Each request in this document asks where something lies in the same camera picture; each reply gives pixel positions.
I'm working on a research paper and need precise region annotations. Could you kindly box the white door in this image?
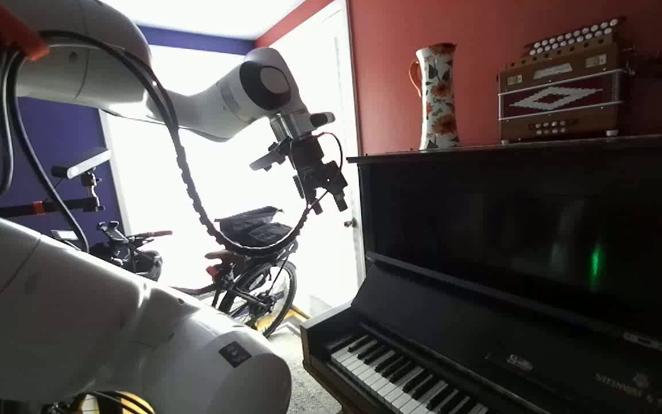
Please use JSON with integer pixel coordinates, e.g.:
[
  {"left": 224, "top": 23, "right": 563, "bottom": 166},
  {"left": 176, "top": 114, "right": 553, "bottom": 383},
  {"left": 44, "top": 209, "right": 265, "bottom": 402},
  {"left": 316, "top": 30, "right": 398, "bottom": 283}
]
[{"left": 270, "top": 0, "right": 365, "bottom": 317}]

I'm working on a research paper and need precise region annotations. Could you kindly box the brown button accordion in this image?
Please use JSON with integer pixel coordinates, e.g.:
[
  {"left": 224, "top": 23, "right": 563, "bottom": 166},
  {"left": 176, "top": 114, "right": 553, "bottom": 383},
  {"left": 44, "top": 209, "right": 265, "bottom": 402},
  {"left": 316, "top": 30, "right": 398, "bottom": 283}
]
[{"left": 498, "top": 15, "right": 631, "bottom": 145}]

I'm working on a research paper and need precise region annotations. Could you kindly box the black bicycle with rear rack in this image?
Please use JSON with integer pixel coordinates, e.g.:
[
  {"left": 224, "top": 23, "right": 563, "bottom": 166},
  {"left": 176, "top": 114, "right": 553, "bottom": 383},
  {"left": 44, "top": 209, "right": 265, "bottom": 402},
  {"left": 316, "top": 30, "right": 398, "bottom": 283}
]
[{"left": 203, "top": 205, "right": 302, "bottom": 341}]

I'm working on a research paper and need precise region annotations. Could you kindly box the floral vase with orange handle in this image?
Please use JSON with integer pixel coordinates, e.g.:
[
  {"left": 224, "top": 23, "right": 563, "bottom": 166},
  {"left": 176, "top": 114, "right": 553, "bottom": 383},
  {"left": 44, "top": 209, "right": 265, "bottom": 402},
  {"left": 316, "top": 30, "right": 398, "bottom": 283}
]
[{"left": 407, "top": 41, "right": 462, "bottom": 155}]

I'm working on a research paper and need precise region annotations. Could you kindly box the black bar with orange tape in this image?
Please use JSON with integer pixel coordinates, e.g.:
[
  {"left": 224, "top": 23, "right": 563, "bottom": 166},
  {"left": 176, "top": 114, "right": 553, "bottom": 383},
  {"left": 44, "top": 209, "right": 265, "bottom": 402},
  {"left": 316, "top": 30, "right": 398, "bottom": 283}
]
[{"left": 0, "top": 196, "right": 106, "bottom": 219}]

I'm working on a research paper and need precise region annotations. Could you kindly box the white light bar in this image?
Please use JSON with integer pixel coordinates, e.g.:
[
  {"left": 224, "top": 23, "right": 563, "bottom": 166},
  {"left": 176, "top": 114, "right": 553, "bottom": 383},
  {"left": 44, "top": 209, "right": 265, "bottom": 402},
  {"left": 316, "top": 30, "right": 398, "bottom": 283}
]
[{"left": 48, "top": 146, "right": 112, "bottom": 183}]

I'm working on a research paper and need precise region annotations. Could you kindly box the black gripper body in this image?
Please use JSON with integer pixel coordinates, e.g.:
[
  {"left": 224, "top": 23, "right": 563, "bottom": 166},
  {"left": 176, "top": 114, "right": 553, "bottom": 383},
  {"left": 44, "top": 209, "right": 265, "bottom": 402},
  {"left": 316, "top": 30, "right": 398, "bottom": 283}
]
[{"left": 288, "top": 132, "right": 350, "bottom": 205}]

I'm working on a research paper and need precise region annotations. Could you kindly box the black upright piano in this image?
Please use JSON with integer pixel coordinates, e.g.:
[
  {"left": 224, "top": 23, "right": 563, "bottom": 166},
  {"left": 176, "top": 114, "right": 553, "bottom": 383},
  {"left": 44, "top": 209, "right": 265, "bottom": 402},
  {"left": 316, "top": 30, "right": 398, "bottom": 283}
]
[{"left": 300, "top": 132, "right": 662, "bottom": 414}]

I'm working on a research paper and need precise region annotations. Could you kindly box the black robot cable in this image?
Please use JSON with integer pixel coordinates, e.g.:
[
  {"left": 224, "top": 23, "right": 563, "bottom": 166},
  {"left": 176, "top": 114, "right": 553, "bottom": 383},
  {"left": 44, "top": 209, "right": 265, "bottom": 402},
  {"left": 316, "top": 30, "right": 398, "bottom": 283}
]
[{"left": 4, "top": 30, "right": 347, "bottom": 257}]

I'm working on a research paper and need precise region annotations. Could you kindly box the bright window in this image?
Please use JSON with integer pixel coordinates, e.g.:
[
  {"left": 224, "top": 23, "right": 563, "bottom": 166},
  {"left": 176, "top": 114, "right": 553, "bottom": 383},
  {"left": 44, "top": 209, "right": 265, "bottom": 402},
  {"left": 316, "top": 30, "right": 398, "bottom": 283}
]
[{"left": 99, "top": 43, "right": 288, "bottom": 294}]

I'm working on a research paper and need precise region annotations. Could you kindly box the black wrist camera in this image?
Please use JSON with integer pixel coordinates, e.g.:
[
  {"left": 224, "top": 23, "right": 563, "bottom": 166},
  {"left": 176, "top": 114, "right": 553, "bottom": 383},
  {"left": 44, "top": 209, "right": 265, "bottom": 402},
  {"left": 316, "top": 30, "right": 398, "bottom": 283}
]
[{"left": 248, "top": 145, "right": 293, "bottom": 174}]

